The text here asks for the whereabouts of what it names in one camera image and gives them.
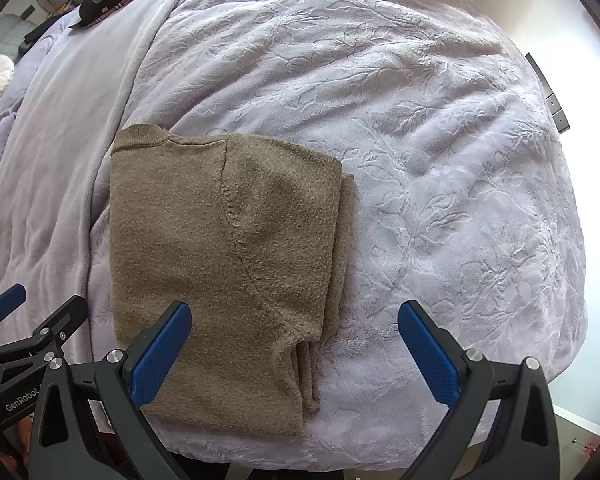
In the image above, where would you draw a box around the grey wall switch panel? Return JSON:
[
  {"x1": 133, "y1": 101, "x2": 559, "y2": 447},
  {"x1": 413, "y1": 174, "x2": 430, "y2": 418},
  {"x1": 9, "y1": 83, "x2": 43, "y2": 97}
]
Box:
[{"x1": 525, "y1": 52, "x2": 571, "y2": 135}]

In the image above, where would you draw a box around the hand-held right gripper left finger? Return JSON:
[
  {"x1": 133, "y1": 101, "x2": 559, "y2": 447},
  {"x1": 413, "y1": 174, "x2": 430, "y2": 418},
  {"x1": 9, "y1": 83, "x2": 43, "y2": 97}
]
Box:
[{"x1": 28, "y1": 301, "x2": 193, "y2": 480}]

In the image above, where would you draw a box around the brown knit sweater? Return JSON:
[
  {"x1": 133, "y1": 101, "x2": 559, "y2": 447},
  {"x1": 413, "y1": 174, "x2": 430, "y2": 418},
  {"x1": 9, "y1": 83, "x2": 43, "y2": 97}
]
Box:
[{"x1": 109, "y1": 123, "x2": 356, "y2": 437}]

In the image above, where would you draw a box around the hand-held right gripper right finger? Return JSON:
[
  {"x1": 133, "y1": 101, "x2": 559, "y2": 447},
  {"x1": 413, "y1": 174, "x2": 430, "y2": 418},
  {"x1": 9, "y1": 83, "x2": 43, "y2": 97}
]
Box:
[{"x1": 398, "y1": 300, "x2": 561, "y2": 480}]

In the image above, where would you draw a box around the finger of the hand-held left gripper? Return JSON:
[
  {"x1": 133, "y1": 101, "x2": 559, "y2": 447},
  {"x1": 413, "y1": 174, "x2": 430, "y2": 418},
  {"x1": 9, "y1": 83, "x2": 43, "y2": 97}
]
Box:
[
  {"x1": 0, "y1": 283, "x2": 27, "y2": 348},
  {"x1": 10, "y1": 295, "x2": 89, "y2": 361}
]

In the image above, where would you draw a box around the lavender embossed blanket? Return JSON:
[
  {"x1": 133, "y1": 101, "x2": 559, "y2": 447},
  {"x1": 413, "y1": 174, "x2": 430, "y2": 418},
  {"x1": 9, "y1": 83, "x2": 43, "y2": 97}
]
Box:
[{"x1": 0, "y1": 0, "x2": 588, "y2": 473}]

